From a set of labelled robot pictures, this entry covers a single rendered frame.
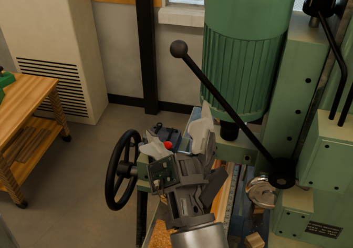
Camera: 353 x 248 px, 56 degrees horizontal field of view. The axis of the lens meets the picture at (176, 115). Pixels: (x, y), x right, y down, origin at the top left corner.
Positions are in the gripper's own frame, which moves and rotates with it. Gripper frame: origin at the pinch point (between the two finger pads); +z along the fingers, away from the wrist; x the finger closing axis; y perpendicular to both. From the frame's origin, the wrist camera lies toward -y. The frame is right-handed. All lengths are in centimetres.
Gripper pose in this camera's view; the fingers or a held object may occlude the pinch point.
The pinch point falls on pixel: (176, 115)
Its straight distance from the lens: 62.7
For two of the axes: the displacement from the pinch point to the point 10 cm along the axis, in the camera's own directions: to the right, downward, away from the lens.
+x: -7.2, 3.7, 5.8
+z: -2.2, -9.2, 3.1
